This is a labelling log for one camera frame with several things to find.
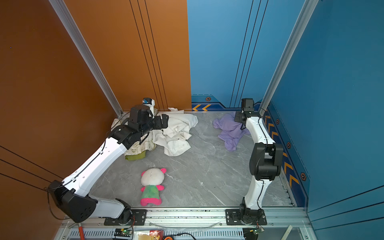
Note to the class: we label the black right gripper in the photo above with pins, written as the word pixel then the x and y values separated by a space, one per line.
pixel 237 117

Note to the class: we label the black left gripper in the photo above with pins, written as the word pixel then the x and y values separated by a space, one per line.
pixel 159 125

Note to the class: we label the purple cloth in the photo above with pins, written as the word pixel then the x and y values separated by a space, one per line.
pixel 232 131

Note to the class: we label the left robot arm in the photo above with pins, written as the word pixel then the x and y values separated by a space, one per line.
pixel 71 195

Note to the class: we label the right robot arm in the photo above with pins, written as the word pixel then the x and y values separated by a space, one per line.
pixel 265 163

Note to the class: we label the cream patterned cloth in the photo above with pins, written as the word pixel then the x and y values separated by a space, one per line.
pixel 138 148

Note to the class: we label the white crumpled shirt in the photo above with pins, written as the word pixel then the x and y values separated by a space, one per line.
pixel 175 137

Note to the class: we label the white pink plush toy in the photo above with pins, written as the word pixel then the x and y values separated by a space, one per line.
pixel 151 181

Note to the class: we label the red snack packet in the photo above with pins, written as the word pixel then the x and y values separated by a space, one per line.
pixel 156 234

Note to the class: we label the green circuit board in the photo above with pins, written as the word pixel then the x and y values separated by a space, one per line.
pixel 123 234

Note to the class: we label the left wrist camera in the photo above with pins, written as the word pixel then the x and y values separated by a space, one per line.
pixel 150 103

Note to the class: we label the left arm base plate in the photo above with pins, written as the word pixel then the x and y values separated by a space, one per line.
pixel 135 217

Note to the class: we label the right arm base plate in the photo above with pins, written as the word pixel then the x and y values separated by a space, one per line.
pixel 236 217

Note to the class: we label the aluminium front rail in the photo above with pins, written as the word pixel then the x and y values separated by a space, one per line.
pixel 205 223

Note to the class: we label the aluminium corner post right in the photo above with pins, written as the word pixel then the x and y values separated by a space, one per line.
pixel 295 36

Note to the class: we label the aluminium corner post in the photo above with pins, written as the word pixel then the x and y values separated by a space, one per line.
pixel 295 36
pixel 76 36

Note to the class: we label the red handled tool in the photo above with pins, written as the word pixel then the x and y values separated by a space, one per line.
pixel 81 232

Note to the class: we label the aluminium corner post left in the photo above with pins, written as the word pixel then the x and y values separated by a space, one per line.
pixel 76 36

